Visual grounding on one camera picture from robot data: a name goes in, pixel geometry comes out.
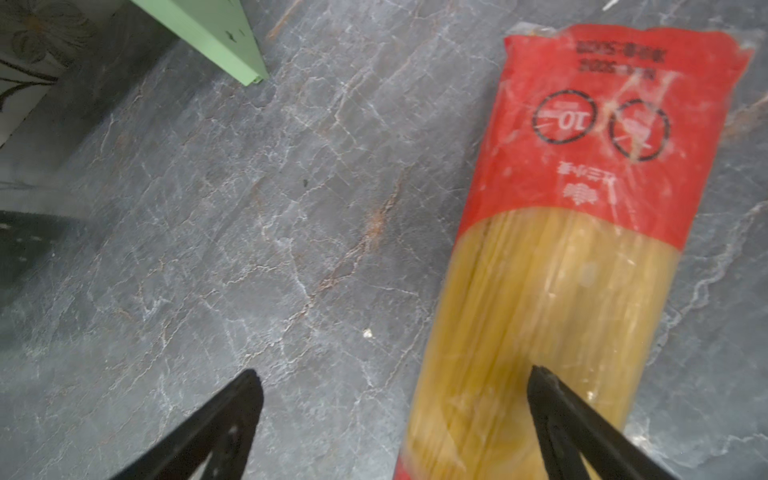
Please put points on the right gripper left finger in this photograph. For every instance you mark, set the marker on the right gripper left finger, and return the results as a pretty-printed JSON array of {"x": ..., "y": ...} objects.
[{"x": 218, "y": 437}]

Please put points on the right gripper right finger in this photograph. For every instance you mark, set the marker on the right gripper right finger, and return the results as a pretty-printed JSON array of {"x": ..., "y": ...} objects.
[{"x": 574, "y": 437}]

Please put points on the red spaghetti bag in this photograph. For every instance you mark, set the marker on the red spaghetti bag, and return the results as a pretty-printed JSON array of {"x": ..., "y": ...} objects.
[{"x": 589, "y": 177}]

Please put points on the green two-tier shelf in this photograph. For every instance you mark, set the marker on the green two-tier shelf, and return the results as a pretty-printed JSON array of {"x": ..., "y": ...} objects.
[{"x": 218, "y": 29}]

